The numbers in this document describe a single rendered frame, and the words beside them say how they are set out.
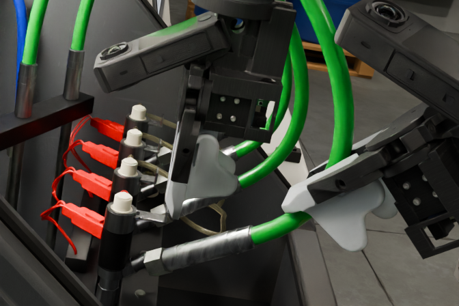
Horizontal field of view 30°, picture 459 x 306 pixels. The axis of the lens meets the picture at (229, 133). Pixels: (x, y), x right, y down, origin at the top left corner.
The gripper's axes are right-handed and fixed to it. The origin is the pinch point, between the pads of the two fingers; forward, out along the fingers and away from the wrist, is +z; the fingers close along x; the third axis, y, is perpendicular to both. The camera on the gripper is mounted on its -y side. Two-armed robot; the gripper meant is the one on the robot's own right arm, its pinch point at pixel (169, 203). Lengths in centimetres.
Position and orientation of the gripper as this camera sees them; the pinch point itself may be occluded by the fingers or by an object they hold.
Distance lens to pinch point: 78.0
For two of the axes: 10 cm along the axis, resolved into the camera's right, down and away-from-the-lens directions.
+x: -0.4, -3.6, 9.3
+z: -1.9, 9.2, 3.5
